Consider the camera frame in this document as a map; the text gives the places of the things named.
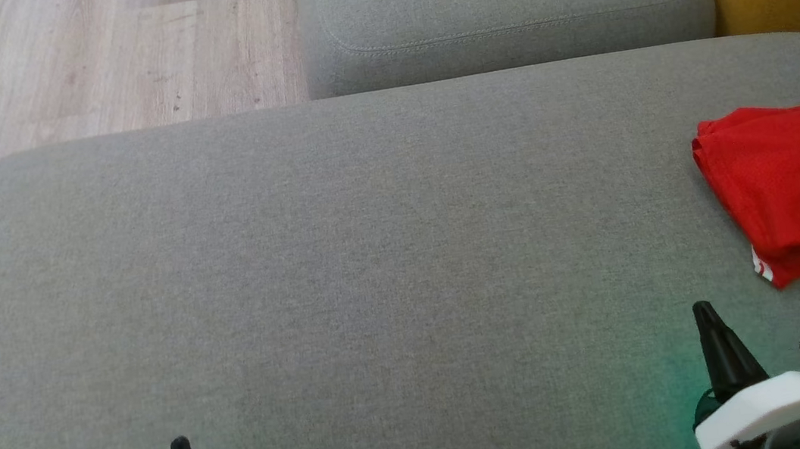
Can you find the red basketball jersey black numbers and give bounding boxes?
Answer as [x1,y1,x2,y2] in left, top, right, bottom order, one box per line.
[687,100,800,279]

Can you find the small grey sofa seat cushion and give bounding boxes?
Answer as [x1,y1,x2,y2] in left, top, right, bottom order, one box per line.
[295,0,722,101]

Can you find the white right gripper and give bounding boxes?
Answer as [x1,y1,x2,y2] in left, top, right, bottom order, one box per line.
[678,288,800,449]

